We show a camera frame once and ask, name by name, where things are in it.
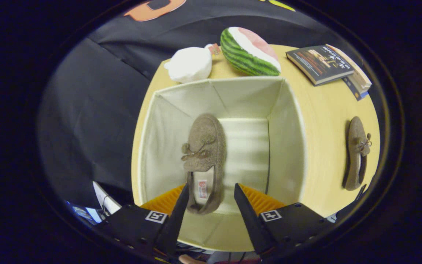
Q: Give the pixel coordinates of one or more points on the white flat panel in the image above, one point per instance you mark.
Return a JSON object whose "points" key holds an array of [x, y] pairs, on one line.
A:
{"points": [[103, 198]]}

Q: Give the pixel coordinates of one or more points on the white plush toy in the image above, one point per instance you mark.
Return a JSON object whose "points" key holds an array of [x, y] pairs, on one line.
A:
{"points": [[191, 64]]}

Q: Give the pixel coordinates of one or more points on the device with lit screen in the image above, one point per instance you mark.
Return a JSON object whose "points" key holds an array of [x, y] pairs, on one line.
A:
{"points": [[84, 213]]}

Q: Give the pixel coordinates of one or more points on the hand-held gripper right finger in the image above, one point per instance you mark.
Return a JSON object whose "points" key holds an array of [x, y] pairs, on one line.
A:
{"points": [[249, 220]]}

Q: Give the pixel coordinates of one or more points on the beige fabric storage box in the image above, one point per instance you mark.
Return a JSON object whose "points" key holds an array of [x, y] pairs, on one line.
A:
{"points": [[247, 99]]}

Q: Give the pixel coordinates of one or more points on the black cover book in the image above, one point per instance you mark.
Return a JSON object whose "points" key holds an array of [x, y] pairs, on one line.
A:
{"points": [[317, 64]]}

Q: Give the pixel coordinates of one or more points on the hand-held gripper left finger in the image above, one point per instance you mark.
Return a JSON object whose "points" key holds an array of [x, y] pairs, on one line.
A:
{"points": [[176, 220]]}

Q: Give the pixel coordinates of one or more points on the watermelon slice plush toy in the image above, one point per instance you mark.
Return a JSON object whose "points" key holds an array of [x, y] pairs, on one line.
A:
{"points": [[244, 55]]}

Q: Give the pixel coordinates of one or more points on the brown felt shoe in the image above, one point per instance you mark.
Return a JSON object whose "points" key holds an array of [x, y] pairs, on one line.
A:
{"points": [[355, 139], [205, 139]]}

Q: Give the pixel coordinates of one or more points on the blue cover book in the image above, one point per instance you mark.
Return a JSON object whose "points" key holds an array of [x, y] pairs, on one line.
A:
{"points": [[355, 93]]}

